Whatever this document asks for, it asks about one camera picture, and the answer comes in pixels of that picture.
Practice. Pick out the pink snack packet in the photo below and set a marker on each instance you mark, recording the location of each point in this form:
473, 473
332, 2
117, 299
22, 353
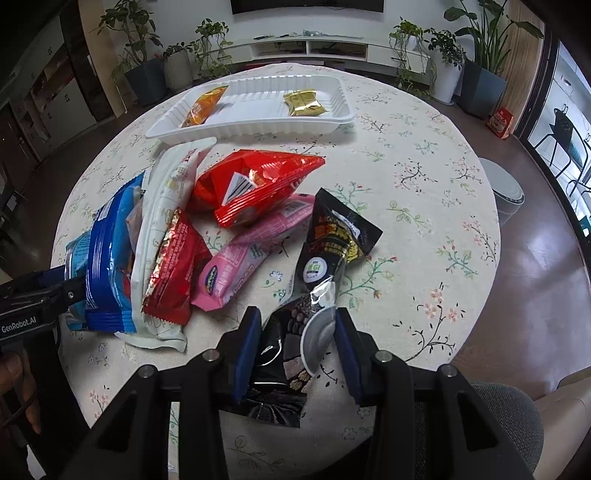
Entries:
240, 258

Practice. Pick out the white snack packet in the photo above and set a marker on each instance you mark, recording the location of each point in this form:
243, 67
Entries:
161, 194

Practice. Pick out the wooden wall cabinets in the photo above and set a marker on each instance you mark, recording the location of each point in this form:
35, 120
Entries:
55, 92

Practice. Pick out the black framed balcony window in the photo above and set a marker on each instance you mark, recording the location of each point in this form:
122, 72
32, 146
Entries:
568, 92

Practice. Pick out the plant in smooth white pot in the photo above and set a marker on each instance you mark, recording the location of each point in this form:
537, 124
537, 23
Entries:
448, 78

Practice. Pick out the white round bin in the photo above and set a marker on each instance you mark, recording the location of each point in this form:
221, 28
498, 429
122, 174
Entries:
505, 194

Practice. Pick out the trailing green plant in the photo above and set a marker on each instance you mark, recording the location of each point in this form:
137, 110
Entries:
212, 46
408, 41

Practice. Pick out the black balcony chair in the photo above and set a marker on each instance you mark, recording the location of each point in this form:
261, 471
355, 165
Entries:
561, 134

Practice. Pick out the grey office chair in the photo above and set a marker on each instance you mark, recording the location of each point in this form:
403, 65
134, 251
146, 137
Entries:
512, 415

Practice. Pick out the person's left hand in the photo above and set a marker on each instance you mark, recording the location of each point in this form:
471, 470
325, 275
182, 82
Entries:
16, 392

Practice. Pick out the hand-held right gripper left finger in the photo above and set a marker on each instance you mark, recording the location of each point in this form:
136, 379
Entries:
244, 355

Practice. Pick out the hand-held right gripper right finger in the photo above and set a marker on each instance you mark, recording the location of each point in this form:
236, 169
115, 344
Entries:
346, 357

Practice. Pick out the wall television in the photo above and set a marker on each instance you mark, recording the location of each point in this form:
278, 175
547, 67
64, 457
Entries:
304, 4

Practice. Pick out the orange snack packet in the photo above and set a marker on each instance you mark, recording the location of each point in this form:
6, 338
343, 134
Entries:
201, 108

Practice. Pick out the light blue snack packet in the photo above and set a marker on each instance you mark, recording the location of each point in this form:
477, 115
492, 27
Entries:
76, 254

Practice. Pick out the large leafy plant dark pot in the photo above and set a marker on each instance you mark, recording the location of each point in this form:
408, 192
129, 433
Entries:
482, 87

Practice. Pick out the tall plant in dark pot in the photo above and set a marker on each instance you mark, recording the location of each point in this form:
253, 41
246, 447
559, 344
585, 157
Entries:
143, 78

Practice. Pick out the plant in ribbed white pot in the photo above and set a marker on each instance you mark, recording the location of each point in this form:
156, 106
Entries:
178, 69

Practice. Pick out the gold snack packet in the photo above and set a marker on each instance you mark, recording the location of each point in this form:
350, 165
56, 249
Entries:
304, 104

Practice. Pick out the red box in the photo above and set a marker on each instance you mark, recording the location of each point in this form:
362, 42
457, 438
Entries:
501, 122

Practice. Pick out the white plastic tray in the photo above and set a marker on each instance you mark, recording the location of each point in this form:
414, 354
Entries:
258, 104

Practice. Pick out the floral tablecloth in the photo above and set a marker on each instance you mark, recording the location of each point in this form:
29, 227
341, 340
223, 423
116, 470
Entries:
415, 221

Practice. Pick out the small red gold packet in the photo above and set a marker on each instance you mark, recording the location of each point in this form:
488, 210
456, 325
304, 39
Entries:
173, 272

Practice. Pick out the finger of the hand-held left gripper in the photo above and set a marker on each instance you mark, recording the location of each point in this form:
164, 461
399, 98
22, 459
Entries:
69, 293

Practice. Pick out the black snack packet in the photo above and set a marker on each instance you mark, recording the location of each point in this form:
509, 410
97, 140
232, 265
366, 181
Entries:
334, 230

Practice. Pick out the dark blue snack packet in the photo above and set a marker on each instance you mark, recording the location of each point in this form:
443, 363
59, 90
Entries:
111, 249

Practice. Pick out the large red chip bag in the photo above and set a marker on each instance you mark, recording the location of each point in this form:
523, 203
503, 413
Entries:
263, 182

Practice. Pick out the white television cabinet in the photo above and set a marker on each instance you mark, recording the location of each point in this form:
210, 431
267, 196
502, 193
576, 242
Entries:
341, 46

